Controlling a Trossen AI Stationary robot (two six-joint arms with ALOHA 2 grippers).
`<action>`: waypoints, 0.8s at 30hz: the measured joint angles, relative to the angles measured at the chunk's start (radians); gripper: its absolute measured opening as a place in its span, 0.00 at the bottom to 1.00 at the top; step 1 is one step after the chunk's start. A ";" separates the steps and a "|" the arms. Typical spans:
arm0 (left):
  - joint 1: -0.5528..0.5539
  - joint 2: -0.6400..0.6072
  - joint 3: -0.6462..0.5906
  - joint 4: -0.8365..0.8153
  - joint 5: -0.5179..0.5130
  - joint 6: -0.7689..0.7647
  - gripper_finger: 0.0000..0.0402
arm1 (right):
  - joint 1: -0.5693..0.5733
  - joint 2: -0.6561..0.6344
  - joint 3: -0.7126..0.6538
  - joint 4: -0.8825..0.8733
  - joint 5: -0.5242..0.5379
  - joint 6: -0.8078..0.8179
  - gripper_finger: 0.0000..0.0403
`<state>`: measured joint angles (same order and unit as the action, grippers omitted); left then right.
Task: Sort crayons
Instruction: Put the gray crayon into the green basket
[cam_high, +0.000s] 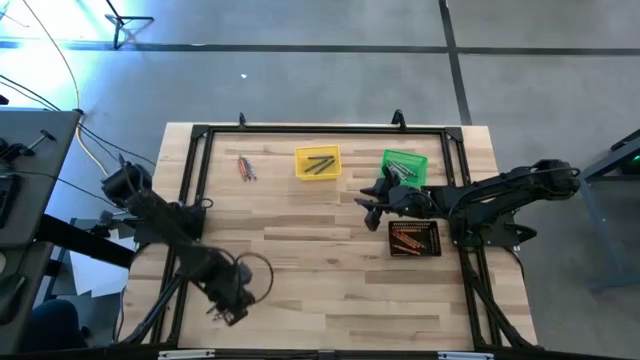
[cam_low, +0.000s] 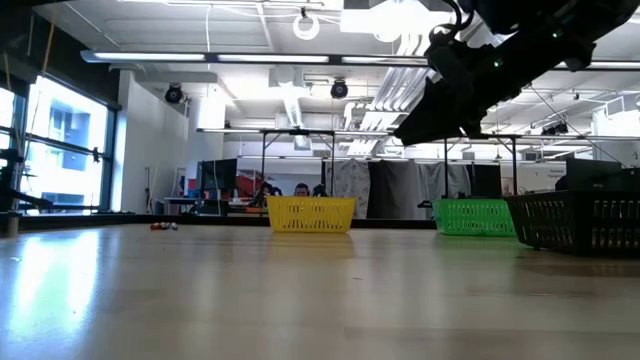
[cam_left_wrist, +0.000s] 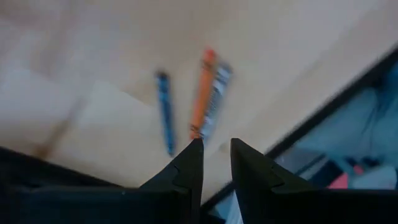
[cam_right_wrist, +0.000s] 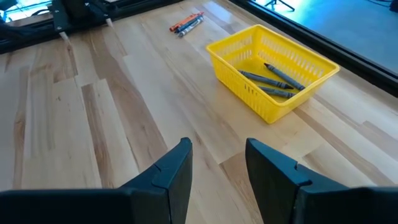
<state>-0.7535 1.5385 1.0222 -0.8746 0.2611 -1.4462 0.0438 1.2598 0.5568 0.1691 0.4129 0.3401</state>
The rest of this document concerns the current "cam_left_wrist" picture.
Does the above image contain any blue crayon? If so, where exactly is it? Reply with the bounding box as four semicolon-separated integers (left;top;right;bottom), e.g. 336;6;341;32
154;70;177;157

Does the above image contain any pink red object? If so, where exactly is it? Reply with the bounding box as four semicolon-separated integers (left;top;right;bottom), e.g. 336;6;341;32
326;164;364;190

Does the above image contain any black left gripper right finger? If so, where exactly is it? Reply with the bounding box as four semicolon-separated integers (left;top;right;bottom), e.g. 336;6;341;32
230;138;318;224

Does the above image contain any black aluminium table frame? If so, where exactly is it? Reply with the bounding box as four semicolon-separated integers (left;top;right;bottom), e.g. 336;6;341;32
198;43;398;218

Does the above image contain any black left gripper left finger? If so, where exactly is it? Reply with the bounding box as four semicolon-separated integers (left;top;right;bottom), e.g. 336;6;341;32
136;138;205;224

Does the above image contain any grey crayon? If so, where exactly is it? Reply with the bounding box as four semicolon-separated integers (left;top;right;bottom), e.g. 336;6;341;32
200;61;234;143

